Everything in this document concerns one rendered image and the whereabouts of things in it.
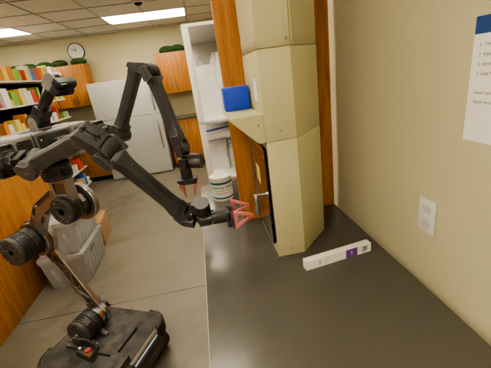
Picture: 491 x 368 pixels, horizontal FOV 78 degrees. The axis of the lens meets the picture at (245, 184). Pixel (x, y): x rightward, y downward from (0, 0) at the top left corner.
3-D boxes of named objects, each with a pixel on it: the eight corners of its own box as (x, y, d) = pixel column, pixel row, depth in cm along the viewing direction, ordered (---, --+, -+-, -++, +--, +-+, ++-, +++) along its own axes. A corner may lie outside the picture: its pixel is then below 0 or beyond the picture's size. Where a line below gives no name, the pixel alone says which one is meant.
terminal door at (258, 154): (261, 213, 149) (250, 133, 135) (276, 245, 121) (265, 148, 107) (259, 213, 149) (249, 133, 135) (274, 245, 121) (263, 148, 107)
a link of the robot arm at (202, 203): (188, 208, 123) (180, 225, 117) (181, 190, 114) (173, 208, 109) (215, 212, 121) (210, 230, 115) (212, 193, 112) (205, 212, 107)
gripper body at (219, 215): (228, 201, 121) (210, 204, 121) (230, 211, 112) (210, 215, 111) (230, 215, 124) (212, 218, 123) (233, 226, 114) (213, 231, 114)
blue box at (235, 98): (246, 106, 131) (244, 84, 128) (250, 108, 122) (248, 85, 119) (223, 109, 130) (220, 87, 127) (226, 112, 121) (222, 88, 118)
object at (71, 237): (101, 223, 327) (93, 195, 315) (82, 253, 270) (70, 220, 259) (61, 230, 322) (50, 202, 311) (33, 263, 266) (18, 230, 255)
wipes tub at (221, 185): (232, 191, 195) (229, 169, 190) (235, 199, 183) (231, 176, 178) (212, 195, 194) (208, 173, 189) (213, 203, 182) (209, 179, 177)
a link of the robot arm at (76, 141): (93, 111, 94) (74, 131, 87) (126, 142, 101) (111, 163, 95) (27, 151, 117) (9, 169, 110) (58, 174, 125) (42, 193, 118)
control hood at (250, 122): (250, 128, 136) (248, 106, 132) (266, 143, 105) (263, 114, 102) (225, 132, 135) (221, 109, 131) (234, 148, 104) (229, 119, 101)
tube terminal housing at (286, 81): (310, 212, 154) (299, 48, 128) (337, 244, 124) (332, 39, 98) (262, 221, 152) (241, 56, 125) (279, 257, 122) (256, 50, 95)
